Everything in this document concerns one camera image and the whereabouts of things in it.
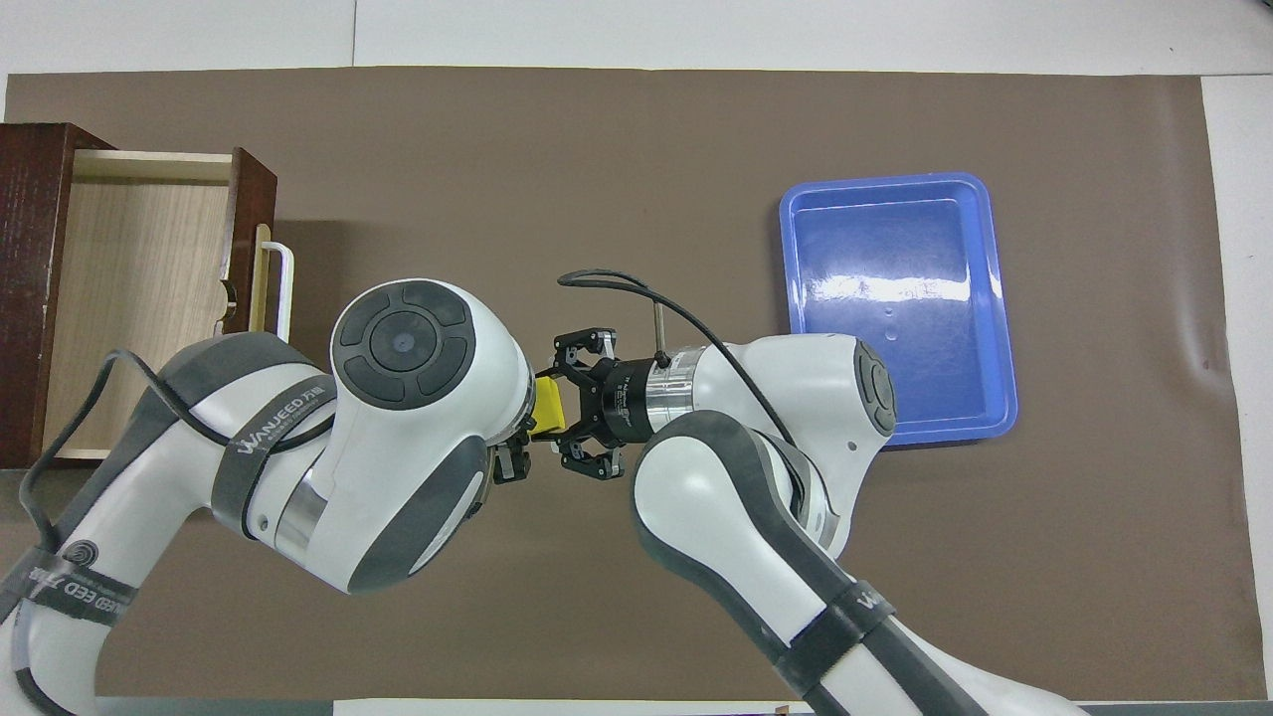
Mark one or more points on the brown table mat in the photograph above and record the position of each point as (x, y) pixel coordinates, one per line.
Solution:
(597, 179)

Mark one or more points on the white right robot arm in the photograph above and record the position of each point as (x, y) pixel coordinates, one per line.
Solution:
(716, 497)

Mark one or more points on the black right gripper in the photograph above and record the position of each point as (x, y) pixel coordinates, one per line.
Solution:
(617, 398)

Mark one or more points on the yellow cube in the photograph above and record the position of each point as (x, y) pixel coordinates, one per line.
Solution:
(550, 408)

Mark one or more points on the blue plastic tray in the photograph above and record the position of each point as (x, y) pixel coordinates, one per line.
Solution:
(895, 298)

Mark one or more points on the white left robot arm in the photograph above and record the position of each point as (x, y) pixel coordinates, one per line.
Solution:
(398, 447)

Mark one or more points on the dark brown wooden cabinet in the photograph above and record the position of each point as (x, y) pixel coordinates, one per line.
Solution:
(25, 249)

